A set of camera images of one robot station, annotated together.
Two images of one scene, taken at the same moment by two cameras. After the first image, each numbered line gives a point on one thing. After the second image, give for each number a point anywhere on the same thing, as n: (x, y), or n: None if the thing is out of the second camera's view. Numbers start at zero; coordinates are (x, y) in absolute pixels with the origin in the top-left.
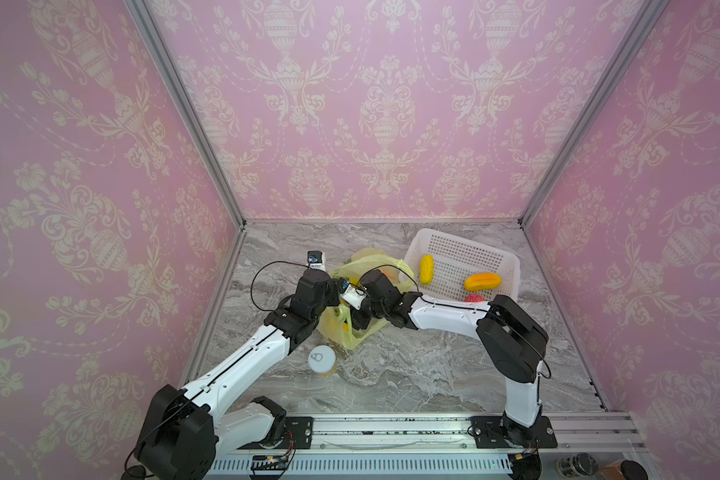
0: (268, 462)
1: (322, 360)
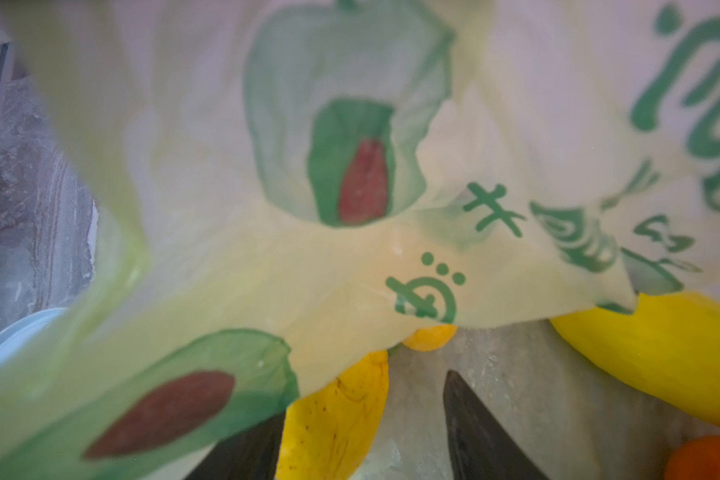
0: None
1: (13, 336)
